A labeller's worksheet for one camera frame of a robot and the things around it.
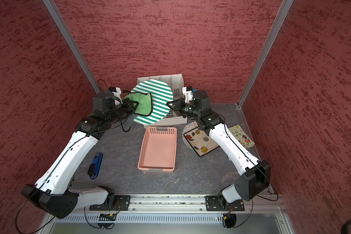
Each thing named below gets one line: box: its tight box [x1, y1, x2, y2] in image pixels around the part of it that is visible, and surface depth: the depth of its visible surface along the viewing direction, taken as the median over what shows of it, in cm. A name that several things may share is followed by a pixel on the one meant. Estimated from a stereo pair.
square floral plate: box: [183, 126, 220, 157], surface depth 97 cm
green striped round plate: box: [129, 78, 174, 125], surface depth 72 cm
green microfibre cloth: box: [122, 92, 153, 117], surface depth 70 cm
